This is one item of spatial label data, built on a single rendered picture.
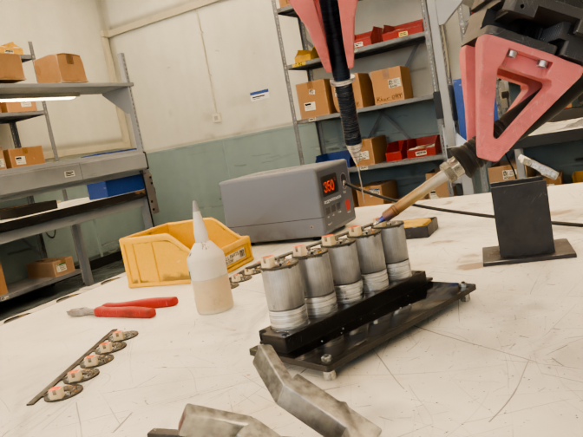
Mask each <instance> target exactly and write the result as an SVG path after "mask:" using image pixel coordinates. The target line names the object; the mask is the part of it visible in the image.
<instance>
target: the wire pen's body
mask: <svg viewBox="0 0 583 437"><path fill-rule="evenodd" d="M318 1H319V5H320V9H321V15H322V19H323V25H324V33H325V38H326V42H327V46H328V50H329V54H330V59H331V67H332V75H333V78H331V79H330V84H331V86H333V87H335V89H336V93H337V103H338V106H339V113H340V118H341V121H342V127H343V132H344V141H345V145H346V146H355V145H358V144H360V143H361V142H362V138H361V133H360V127H359V122H358V118H357V108H356V104H355V98H354V92H353V87H352V83H353V82H354V81H355V80H356V79H355V76H354V75H351V74H350V69H349V68H348V64H347V60H346V55H345V51H344V41H343V34H342V27H341V20H340V14H339V7H338V0H318Z"/></svg>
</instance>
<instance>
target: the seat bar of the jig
mask: <svg viewBox="0 0 583 437"><path fill-rule="evenodd" d="M411 274H412V276H411V277H408V278H406V279H403V280H398V281H389V285H390V287H388V288H386V289H384V290H379V291H374V292H365V293H364V296H365V298H364V299H363V300H361V301H358V302H355V303H348V304H338V305H337V307H338V311H337V312H335V313H333V314H331V315H328V316H321V317H314V318H309V317H308V318H309V324H308V325H307V326H305V327H303V328H302V329H297V330H294V331H289V332H274V331H272V326H271V325H270V326H268V327H266V328H263V329H261V330H259V337H260V341H263V344H270V345H272V347H273V348H274V350H275V351H277V352H281V353H286V354H288V353H290V352H292V351H293V350H295V349H298V348H300V347H302V346H304V345H306V344H307V343H309V342H312V341H314V340H316V339H318V338H319V337H321V336H324V335H326V334H328V333H330V332H332V331H333V330H335V329H338V328H340V327H342V326H344V325H345V324H347V323H350V322H352V321H354V320H356V319H358V318H359V317H361V316H364V315H366V314H368V313H370V312H372V311H373V310H376V309H378V308H380V307H382V306H384V305H385V304H387V303H389V302H391V301H393V300H395V299H397V298H399V297H401V296H403V295H405V294H407V293H409V292H411V291H413V290H415V289H417V288H419V287H421V286H423V285H425V284H427V278H426V271H411Z"/></svg>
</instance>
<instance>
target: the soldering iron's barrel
mask: <svg viewBox="0 0 583 437"><path fill-rule="evenodd" d="M439 167H440V170H441V171H440V172H439V173H437V174H436V175H434V176H433V177H432V178H430V179H428V180H427V181H426V182H424V183H423V184H421V185H420V186H419V187H417V188H416V189H415V190H413V191H412V192H410V193H409V194H407V195H406V196H405V197H403V198H402V199H400V200H399V201H397V202H396V203H395V204H394V205H391V206H390V207H389V208H388V209H386V210H385V211H384V212H382V215H383V217H384V219H385V220H386V221H390V220H392V219H393V218H394V217H396V216H398V215H399V214H400V213H401V212H403V211H404V210H406V209H407V208H409V207H410V206H412V205H413V204H415V203H416V202H417V201H418V200H419V199H421V198H423V197H424V196H426V195H427V194H428V193H430V192H432V191H433V190H434V189H436V188H437V187H438V186H440V185H441V184H442V183H444V182H445V181H447V180H448V181H449V182H450V183H453V182H455V181H456V180H457V178H460V177H461V176H462V175H463V174H464V173H465V171H464V169H463V167H462V165H461V164H460V162H459V161H458V160H457V159H456V158H455V157H452V158H450V159H449V160H447V161H446V162H443V163H442V164H441V165H440V166H439Z"/></svg>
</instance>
